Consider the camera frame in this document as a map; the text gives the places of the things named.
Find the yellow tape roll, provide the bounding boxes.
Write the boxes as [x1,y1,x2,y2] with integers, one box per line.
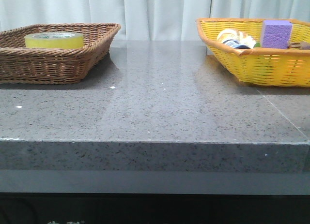
[24,31,84,49]

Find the blue striped small object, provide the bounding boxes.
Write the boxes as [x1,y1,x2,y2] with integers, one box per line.
[223,39,250,49]

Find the bread roll toy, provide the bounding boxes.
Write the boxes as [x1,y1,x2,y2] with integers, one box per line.
[217,29,257,49]

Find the yellow woven basket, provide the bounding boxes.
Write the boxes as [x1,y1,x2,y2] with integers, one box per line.
[196,18,310,87]

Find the purple sponge block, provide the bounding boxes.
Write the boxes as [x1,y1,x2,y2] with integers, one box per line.
[260,20,293,49]

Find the brown wicker basket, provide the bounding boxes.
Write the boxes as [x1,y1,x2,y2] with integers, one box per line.
[0,23,121,84]

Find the brown small object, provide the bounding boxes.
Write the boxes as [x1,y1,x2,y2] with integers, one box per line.
[288,41,310,50]

